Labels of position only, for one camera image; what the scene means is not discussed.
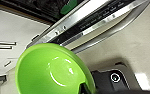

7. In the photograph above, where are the white base cabinet two doors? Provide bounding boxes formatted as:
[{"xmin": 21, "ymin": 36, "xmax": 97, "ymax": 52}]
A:
[{"xmin": 0, "ymin": 9, "xmax": 50, "ymax": 76}]

